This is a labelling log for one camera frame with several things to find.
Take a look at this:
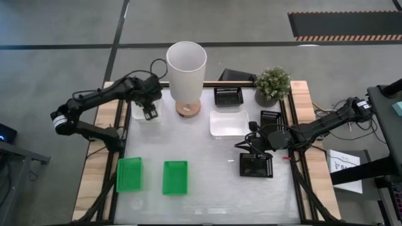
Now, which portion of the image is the black aluminium table frame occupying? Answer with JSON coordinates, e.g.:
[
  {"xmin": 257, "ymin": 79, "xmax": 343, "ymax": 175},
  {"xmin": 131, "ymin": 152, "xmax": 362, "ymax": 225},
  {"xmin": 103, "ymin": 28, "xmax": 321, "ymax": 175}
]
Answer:
[{"xmin": 71, "ymin": 80, "xmax": 343, "ymax": 226}]

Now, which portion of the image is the black hazard striped floor mat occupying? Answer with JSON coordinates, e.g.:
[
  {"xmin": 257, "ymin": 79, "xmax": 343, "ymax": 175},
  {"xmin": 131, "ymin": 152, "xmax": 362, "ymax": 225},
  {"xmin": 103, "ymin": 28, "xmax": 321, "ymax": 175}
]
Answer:
[{"xmin": 288, "ymin": 11, "xmax": 402, "ymax": 43}]

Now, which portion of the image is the black device with blue light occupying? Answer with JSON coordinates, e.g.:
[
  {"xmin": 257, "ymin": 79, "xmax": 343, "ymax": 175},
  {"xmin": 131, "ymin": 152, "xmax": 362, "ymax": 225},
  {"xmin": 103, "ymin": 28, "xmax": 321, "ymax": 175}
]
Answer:
[{"xmin": 0, "ymin": 122, "xmax": 18, "ymax": 145}]

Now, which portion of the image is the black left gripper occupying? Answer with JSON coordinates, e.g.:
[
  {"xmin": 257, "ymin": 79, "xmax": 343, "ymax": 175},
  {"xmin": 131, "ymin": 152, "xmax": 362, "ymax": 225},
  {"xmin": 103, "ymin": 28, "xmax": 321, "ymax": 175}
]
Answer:
[{"xmin": 125, "ymin": 75, "xmax": 163, "ymax": 122}]

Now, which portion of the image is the teal block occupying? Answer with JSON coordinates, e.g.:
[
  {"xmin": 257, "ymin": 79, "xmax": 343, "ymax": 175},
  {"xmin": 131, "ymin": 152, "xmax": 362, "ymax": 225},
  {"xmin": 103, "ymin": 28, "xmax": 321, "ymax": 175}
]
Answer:
[{"xmin": 391, "ymin": 100, "xmax": 402, "ymax": 117}]

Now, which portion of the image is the white cardboard box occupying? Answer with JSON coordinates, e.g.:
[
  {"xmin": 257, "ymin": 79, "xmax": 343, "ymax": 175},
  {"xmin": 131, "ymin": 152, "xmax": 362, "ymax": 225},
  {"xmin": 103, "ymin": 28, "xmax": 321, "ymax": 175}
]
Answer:
[{"xmin": 326, "ymin": 149, "xmax": 364, "ymax": 195}]

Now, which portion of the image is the black plastic mesh basket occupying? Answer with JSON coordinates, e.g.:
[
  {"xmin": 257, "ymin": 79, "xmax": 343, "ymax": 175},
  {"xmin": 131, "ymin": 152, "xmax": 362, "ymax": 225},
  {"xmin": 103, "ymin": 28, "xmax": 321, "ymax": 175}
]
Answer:
[
  {"xmin": 214, "ymin": 86, "xmax": 244, "ymax": 107},
  {"xmin": 239, "ymin": 153, "xmax": 274, "ymax": 179},
  {"xmin": 259, "ymin": 110, "xmax": 283, "ymax": 136}
]

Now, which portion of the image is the gray metal stand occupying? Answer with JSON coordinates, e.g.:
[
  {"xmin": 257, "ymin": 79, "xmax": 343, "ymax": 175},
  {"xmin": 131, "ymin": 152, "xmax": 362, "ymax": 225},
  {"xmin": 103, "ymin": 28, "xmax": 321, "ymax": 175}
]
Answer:
[{"xmin": 0, "ymin": 141, "xmax": 52, "ymax": 226}]

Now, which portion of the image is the black pole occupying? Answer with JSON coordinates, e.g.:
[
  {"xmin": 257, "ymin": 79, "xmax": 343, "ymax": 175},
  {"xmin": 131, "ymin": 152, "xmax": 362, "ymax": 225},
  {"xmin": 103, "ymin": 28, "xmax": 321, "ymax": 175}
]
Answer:
[{"xmin": 381, "ymin": 78, "xmax": 402, "ymax": 97}]

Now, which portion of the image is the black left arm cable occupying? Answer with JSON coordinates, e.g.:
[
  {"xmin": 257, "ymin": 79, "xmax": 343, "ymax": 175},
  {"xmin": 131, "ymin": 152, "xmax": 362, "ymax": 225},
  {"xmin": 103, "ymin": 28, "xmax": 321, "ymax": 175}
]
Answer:
[{"xmin": 72, "ymin": 58, "xmax": 168, "ymax": 95}]

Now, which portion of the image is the white shade wooden base lamp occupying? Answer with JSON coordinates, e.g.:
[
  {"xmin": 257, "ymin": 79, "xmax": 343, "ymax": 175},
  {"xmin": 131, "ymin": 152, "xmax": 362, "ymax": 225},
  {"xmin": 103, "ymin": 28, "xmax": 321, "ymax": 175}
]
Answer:
[{"xmin": 166, "ymin": 41, "xmax": 208, "ymax": 119}]

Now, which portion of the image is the small potted green plant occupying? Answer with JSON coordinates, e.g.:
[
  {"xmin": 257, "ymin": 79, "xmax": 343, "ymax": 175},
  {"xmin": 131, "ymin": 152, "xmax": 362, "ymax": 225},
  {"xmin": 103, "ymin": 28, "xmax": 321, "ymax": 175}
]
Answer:
[{"xmin": 254, "ymin": 66, "xmax": 292, "ymax": 108}]

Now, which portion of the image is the dark gray desk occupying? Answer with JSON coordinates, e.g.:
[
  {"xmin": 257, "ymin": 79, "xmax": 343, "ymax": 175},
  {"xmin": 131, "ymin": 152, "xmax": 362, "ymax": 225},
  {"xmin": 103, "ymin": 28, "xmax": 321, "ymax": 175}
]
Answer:
[{"xmin": 366, "ymin": 83, "xmax": 402, "ymax": 176}]

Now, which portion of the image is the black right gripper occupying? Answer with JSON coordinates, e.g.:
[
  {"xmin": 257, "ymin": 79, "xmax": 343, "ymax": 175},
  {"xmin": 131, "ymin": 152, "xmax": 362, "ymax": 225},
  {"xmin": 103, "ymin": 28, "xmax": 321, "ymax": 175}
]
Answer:
[{"xmin": 234, "ymin": 129, "xmax": 295, "ymax": 158}]

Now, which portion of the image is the black desk beam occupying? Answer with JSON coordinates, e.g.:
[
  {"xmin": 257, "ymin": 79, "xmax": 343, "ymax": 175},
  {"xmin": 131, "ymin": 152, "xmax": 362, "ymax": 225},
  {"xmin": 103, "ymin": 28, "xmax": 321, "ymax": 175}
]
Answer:
[{"xmin": 329, "ymin": 155, "xmax": 402, "ymax": 186}]

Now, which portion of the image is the black floor cable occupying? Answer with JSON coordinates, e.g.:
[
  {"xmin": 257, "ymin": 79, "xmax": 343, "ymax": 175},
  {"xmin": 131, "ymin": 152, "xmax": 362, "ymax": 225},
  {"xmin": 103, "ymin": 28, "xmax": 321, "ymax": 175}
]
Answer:
[{"xmin": 326, "ymin": 119, "xmax": 389, "ymax": 145}]

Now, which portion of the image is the black equipment rack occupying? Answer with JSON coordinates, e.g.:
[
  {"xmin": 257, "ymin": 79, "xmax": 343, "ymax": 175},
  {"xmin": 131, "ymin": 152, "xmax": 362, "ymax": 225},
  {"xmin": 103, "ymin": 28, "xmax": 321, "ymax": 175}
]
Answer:
[{"xmin": 375, "ymin": 175, "xmax": 402, "ymax": 226}]

